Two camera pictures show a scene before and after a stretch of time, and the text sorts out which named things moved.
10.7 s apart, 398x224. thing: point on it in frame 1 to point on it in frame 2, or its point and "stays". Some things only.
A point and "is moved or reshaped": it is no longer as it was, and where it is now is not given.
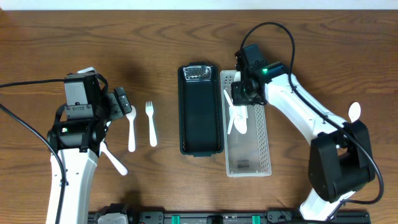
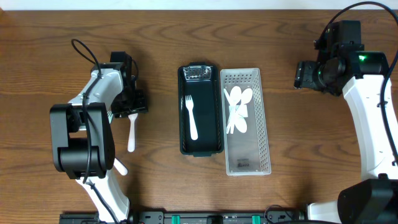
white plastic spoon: [132, 137] stays
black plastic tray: [201, 122] stays
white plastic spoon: [354, 111] is moved or reshaped
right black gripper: [237, 99] to [303, 77]
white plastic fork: [149, 111] to [189, 104]
